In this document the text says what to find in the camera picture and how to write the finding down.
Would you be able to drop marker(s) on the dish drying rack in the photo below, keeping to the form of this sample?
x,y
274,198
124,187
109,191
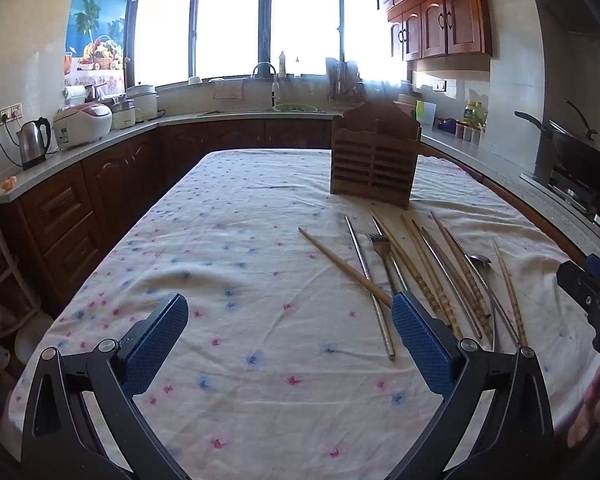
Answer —
x,y
342,80

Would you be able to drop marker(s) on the metal fork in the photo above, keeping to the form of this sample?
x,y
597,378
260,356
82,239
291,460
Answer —
x,y
378,245

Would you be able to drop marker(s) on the wooden base cabinets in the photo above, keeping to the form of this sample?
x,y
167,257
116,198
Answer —
x,y
110,185

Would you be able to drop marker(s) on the small pump bottle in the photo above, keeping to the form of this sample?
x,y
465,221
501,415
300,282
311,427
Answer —
x,y
296,69

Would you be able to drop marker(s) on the gas stove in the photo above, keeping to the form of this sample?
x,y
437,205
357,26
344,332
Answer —
x,y
575,197

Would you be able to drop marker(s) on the wall socket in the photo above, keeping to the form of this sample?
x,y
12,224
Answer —
x,y
439,85

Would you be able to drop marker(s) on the storage shelf rack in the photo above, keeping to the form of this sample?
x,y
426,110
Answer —
x,y
0,280

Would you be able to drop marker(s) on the person's right hand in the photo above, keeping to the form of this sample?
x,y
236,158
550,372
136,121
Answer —
x,y
587,410

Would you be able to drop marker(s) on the hanging dish cloth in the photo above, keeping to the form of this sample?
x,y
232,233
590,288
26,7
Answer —
x,y
228,89

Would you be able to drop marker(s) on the grey kitchen countertop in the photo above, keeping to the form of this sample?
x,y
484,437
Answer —
x,y
480,157

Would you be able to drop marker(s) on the metal spoon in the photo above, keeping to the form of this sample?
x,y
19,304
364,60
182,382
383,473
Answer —
x,y
480,259

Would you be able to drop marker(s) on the kitchen window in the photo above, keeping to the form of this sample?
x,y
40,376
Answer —
x,y
230,25

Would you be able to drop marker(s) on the orange fruit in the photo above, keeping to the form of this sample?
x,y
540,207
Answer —
x,y
10,184

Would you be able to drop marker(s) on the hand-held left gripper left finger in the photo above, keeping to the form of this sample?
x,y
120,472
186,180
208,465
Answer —
x,y
155,347

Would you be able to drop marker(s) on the tropical fruit wall poster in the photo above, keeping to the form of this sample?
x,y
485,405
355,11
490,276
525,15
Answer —
x,y
97,25

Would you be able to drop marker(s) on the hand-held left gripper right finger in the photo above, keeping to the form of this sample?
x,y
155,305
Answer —
x,y
420,345

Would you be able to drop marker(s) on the white floral tablecloth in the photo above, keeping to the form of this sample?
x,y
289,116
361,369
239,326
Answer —
x,y
260,270

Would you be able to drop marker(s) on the yellow oil bottles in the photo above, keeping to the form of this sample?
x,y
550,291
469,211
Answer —
x,y
476,112

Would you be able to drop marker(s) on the blue container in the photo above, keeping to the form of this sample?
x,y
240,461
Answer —
x,y
446,125

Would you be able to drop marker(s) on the steel kitchen faucet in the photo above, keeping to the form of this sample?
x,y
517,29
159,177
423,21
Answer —
x,y
275,90

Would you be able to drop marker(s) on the row of spice jars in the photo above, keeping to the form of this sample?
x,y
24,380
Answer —
x,y
469,132

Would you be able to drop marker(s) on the wooden wall cabinets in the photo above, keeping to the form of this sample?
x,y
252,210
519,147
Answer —
x,y
445,20

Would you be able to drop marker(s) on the steel electric kettle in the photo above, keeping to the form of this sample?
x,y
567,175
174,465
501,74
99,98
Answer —
x,y
32,142

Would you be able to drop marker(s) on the wooden chopstick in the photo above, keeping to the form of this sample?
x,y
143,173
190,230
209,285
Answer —
x,y
422,260
505,280
514,300
467,275
445,277
410,265
340,262
457,257

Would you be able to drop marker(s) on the white cooking pot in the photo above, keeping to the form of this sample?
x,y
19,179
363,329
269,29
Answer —
x,y
144,102

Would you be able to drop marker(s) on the wall power strip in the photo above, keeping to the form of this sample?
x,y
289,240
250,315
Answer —
x,y
4,114

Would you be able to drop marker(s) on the small white steamer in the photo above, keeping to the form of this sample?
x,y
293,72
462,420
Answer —
x,y
123,115

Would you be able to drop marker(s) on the black wok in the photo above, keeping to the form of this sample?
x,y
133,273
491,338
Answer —
x,y
582,157

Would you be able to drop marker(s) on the white pink rice cooker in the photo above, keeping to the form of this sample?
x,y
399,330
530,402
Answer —
x,y
82,125

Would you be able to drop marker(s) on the dish soap bottle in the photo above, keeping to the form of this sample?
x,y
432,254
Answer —
x,y
282,66

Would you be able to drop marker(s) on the green colander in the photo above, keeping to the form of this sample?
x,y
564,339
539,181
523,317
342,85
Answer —
x,y
295,108

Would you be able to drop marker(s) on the small white bowl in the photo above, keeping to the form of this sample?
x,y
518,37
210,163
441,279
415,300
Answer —
x,y
195,80

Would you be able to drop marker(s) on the paper towel roll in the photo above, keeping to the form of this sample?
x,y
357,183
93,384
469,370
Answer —
x,y
75,95

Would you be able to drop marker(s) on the wooden utensil holder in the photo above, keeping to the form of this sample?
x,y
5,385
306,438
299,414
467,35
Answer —
x,y
375,160

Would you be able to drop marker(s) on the white green pitcher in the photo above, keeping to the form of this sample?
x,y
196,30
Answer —
x,y
425,112

